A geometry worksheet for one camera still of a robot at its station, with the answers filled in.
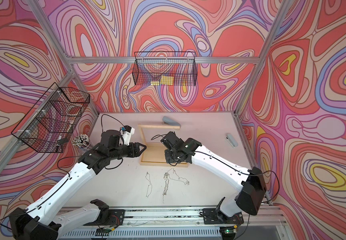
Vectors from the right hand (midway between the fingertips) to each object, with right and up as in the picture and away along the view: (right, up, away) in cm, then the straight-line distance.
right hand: (172, 160), depth 77 cm
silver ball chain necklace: (0, -13, +10) cm, 16 cm away
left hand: (-14, +7, -3) cm, 16 cm away
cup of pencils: (-51, +9, +5) cm, 52 cm away
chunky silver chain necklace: (-4, -13, +10) cm, 16 cm away
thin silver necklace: (-13, -17, +7) cm, 23 cm away
